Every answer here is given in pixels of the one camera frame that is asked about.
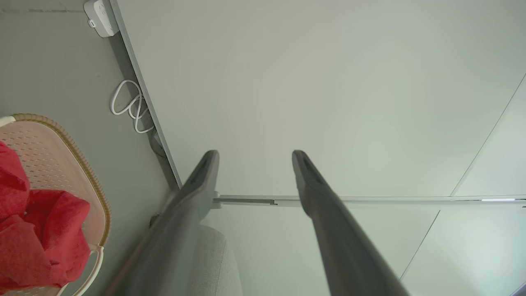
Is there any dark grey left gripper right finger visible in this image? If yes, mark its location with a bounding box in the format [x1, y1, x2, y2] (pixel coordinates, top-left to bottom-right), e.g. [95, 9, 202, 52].
[292, 150, 411, 296]

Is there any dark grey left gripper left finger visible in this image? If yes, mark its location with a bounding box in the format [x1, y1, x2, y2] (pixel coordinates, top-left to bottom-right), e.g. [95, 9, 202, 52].
[103, 150, 220, 296]

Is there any red cloth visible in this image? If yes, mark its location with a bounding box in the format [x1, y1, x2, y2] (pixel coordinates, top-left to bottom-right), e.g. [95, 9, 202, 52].
[0, 142, 91, 290]

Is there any grey upholstered seat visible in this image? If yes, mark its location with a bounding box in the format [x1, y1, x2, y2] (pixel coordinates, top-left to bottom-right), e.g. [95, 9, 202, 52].
[187, 224, 243, 296]

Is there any cream perforated laundry basket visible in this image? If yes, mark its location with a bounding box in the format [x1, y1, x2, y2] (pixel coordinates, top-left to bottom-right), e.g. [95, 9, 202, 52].
[0, 114, 111, 296]

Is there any white power strip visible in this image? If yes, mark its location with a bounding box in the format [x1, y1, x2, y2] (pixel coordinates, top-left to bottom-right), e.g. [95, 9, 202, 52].
[83, 0, 120, 38]

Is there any grey partition post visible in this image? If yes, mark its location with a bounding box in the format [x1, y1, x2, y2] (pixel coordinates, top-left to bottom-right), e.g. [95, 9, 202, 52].
[213, 194, 526, 209]

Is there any grey floor cable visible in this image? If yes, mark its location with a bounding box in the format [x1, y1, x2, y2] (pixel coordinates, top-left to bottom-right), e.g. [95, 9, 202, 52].
[149, 131, 168, 158]

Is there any white coiled cable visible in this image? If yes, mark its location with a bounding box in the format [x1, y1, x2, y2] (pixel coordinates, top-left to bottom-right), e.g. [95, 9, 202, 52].
[110, 79, 156, 134]

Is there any grey partition base rail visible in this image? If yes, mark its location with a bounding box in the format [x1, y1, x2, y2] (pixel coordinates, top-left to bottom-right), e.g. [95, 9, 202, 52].
[109, 0, 183, 190]

